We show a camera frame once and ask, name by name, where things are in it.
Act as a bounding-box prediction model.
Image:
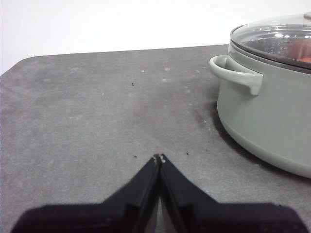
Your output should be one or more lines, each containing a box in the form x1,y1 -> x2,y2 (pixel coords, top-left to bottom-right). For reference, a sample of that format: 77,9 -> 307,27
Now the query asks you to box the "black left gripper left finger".
10,154 -> 161,233

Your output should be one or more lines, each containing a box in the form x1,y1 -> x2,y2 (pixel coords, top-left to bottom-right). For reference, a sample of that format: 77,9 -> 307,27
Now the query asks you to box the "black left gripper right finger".
160,153 -> 310,233

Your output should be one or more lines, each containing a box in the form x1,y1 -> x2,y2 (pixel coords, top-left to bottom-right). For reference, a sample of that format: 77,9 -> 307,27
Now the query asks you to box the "glass lid with green knob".
229,11 -> 311,71

